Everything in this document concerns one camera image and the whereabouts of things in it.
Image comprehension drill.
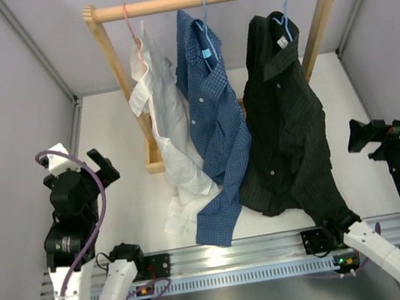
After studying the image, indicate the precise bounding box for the black pinstripe shirt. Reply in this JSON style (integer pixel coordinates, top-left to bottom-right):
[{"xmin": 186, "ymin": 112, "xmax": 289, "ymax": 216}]
[{"xmin": 240, "ymin": 11, "xmax": 350, "ymax": 226}]

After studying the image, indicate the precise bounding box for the aluminium mounting rail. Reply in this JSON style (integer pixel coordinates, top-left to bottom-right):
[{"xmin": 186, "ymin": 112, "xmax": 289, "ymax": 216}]
[{"xmin": 35, "ymin": 212, "xmax": 400, "ymax": 298}]

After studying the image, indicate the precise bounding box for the white shirt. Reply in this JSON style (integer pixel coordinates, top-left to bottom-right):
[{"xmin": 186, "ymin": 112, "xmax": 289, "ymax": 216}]
[{"xmin": 129, "ymin": 23, "xmax": 221, "ymax": 243}]

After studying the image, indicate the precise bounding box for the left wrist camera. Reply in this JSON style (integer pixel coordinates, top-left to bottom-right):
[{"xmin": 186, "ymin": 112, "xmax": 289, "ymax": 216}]
[{"xmin": 42, "ymin": 142, "xmax": 80, "ymax": 176}]

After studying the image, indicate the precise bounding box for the pink wire hanger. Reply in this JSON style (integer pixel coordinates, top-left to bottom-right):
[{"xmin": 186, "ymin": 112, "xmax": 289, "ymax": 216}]
[{"xmin": 122, "ymin": 3, "xmax": 150, "ymax": 80}]

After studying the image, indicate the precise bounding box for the wooden clothes rack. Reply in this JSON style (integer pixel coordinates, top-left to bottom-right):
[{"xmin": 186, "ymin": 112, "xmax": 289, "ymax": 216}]
[{"xmin": 80, "ymin": 0, "xmax": 369, "ymax": 181}]

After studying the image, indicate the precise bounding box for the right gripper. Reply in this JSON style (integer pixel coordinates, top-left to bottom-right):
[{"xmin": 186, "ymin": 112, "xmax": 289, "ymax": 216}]
[{"xmin": 343, "ymin": 111, "xmax": 400, "ymax": 216}]

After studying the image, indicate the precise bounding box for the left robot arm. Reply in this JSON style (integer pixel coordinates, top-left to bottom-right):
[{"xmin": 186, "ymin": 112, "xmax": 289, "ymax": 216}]
[{"xmin": 35, "ymin": 146, "xmax": 147, "ymax": 300}]

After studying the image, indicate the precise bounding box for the light blue wire hanger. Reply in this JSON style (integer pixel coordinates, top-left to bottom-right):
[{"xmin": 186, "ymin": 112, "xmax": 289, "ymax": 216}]
[{"xmin": 274, "ymin": 0, "xmax": 294, "ymax": 44}]

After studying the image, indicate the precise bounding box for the blue wire hanger middle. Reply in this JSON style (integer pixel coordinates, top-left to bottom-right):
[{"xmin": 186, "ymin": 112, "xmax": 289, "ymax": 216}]
[{"xmin": 195, "ymin": 0, "xmax": 222, "ymax": 72}]

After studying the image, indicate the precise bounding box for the slotted cable duct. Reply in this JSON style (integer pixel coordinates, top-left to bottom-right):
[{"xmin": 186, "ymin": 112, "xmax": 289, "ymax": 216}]
[{"xmin": 89, "ymin": 249, "xmax": 360, "ymax": 300}]

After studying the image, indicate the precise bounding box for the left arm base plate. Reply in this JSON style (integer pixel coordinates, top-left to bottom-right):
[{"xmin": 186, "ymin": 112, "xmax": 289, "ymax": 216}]
[{"xmin": 134, "ymin": 253, "xmax": 171, "ymax": 282}]

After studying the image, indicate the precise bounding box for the blue checked shirt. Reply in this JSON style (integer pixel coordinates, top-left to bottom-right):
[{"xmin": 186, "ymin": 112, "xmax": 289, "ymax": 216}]
[{"xmin": 175, "ymin": 10, "xmax": 252, "ymax": 247}]

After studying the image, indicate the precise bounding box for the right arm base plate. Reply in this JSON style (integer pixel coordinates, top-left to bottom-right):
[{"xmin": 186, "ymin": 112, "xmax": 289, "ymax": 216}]
[{"xmin": 300, "ymin": 227, "xmax": 347, "ymax": 258}]

